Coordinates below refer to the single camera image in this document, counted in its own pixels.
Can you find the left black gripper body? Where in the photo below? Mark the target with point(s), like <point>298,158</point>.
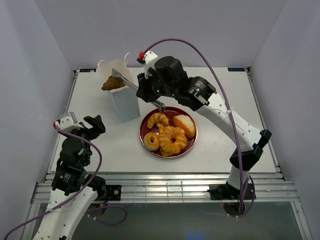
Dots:
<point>86,133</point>

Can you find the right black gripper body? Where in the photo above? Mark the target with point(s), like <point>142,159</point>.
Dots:
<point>157,89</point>

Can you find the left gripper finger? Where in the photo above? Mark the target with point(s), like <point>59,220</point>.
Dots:
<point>91,121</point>
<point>99,127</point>

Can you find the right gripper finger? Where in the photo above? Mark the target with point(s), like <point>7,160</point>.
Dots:
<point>148,97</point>
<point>143,82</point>

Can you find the metal serving tongs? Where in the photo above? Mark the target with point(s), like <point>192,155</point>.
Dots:
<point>116,74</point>

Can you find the dark brown bread piece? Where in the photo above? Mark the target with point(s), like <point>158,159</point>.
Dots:
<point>112,83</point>

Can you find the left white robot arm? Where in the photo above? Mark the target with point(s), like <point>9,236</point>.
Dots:
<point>72,189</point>

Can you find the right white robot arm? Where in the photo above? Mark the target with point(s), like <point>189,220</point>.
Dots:
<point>204,99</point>

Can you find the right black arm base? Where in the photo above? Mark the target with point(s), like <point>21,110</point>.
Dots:
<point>227,192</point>

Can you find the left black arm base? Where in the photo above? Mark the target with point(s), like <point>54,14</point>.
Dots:
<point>109,193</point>

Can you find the light blue paper bag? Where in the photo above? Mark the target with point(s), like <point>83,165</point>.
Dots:
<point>124,99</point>

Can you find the golden croissant bread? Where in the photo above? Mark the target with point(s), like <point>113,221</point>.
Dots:
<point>157,118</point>

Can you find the large round bread roll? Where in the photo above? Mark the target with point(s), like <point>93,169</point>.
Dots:
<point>186,123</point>

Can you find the small glazed donut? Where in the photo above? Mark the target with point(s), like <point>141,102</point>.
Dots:
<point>151,141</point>

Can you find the left blue table label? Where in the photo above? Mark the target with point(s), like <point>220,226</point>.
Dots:
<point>87,70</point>

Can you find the blue table label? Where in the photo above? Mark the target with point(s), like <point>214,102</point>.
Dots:
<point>87,70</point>
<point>236,69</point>

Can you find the right blue table label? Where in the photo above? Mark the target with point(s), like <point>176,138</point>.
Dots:
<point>236,69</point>

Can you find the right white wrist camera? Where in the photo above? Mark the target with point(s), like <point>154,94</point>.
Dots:
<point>147,60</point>

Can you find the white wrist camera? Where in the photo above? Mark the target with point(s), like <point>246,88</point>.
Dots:
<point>67,122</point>
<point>147,60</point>

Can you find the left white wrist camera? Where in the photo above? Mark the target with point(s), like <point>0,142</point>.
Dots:
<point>67,122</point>

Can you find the large fluted ring bread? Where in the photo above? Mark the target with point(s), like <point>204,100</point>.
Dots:
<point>172,139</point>

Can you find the aluminium frame rail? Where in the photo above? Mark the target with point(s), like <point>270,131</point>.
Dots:
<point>193,188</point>

